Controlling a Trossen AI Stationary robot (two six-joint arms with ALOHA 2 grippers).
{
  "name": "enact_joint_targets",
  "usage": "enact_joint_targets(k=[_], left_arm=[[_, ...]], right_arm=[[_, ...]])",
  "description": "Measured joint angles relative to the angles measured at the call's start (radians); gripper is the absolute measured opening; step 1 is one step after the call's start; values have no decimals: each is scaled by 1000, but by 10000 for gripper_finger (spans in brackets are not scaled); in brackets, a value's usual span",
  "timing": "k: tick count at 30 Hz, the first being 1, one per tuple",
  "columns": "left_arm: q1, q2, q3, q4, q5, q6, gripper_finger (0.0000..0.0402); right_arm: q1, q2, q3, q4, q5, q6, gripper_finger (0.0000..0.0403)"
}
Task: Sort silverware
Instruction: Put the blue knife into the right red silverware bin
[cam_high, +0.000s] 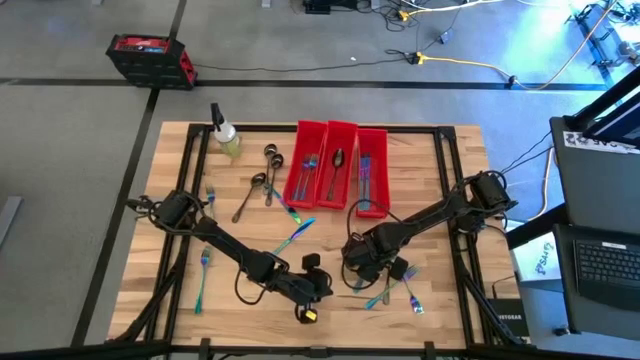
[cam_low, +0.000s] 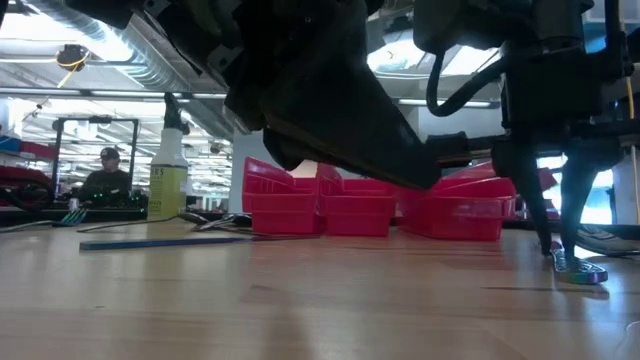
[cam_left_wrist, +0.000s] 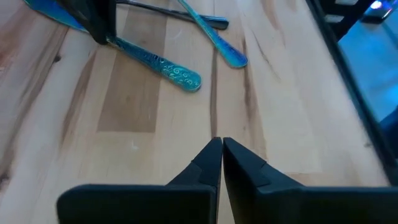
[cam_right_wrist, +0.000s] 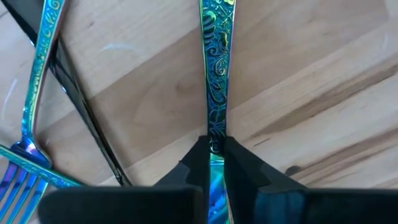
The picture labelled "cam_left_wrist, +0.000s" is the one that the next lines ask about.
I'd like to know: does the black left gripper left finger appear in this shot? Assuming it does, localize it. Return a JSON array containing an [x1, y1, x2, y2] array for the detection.
[[57, 137, 223, 224]]

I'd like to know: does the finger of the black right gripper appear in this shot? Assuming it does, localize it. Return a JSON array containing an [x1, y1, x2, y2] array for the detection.
[[103, 0, 118, 40], [57, 0, 109, 45]]

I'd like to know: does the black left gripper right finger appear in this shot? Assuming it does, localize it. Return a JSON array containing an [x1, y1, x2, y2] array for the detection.
[[223, 137, 398, 224]]

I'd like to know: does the iridescent table knife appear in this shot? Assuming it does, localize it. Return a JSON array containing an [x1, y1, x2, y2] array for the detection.
[[23, 0, 202, 93]]

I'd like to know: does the black unit with white labels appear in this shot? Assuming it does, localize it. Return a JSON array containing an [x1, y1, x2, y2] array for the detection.
[[318, 0, 374, 40]]

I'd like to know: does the small blue lit screen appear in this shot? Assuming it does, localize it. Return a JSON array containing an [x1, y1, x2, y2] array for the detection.
[[360, 0, 393, 25]]

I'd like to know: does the iridescent blue utensil handle middle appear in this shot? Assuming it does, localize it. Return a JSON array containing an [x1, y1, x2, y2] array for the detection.
[[177, 0, 249, 68]]

